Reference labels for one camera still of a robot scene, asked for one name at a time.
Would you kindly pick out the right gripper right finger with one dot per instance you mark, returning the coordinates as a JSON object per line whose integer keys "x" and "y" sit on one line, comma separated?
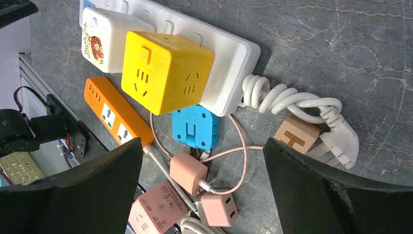
{"x": 315, "y": 198}

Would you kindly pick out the small pink charger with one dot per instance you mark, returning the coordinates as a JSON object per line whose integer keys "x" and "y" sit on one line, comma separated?
{"x": 187, "y": 172}

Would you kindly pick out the large pink cube adapter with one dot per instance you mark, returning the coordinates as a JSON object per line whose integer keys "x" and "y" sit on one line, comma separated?
{"x": 157, "y": 210}

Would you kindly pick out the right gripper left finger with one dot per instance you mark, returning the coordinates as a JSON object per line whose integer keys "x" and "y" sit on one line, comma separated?
{"x": 92, "y": 198}

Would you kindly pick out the wooden letter cube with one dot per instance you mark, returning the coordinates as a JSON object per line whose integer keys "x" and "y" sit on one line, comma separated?
{"x": 297, "y": 133}

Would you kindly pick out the orange power strip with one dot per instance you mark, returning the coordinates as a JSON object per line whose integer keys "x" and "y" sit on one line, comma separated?
{"x": 115, "y": 112}

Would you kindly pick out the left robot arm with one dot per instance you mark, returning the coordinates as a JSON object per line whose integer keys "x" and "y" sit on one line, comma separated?
{"x": 18, "y": 133}

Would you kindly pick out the white power strip cord plug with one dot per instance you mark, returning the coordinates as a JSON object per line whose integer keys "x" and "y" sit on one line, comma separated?
{"x": 336, "y": 136}

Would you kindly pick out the white cube socket adapter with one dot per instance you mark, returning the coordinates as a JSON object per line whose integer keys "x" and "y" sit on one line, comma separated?
{"x": 104, "y": 35}

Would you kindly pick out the blue socket adapter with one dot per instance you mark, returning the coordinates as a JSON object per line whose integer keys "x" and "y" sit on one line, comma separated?
{"x": 196, "y": 127}

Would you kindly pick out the dusty pink usb adapter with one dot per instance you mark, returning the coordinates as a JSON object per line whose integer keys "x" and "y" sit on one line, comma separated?
{"x": 216, "y": 210}

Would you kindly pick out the yellow cube socket adapter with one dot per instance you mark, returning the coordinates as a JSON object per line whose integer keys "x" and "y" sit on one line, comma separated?
{"x": 164, "y": 72}

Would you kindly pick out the white multicolour power strip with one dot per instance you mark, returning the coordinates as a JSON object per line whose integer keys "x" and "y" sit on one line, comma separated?
{"x": 234, "y": 57}

